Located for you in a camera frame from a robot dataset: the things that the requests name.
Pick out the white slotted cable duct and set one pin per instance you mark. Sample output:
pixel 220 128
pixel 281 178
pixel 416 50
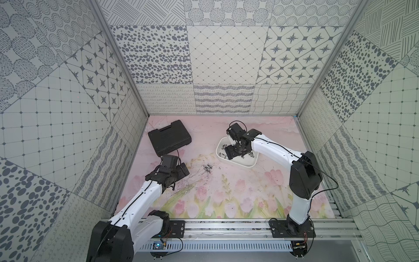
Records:
pixel 218 246

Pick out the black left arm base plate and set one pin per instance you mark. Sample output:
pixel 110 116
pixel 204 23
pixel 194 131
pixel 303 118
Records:
pixel 172 229

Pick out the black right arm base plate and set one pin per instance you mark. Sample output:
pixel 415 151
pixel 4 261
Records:
pixel 290 229

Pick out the white plastic storage box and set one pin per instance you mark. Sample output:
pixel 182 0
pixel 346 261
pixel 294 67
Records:
pixel 246 162

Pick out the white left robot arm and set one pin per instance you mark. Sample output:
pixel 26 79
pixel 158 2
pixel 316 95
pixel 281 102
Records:
pixel 118 239

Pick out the aluminium mounting rail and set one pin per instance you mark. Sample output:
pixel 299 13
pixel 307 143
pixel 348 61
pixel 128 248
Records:
pixel 258 229

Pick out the black plastic tool case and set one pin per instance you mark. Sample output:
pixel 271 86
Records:
pixel 169 138

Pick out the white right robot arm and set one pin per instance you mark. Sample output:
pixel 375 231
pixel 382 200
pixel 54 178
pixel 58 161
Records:
pixel 305 175

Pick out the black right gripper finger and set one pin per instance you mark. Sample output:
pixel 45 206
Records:
pixel 231 152
pixel 244 149

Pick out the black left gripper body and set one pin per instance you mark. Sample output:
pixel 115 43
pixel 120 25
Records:
pixel 177 172

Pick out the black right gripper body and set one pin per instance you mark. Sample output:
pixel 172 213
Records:
pixel 237 144

